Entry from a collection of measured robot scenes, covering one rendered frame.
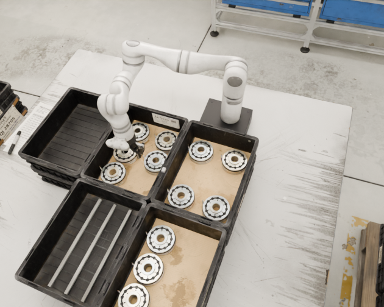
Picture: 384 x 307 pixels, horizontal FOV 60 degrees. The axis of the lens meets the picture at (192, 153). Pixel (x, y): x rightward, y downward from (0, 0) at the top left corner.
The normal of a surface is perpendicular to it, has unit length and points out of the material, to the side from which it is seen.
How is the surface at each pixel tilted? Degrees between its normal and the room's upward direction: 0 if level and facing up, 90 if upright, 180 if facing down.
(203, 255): 0
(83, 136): 0
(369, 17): 90
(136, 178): 0
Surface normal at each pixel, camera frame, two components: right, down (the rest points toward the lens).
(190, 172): -0.07, -0.55
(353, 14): -0.34, 0.80
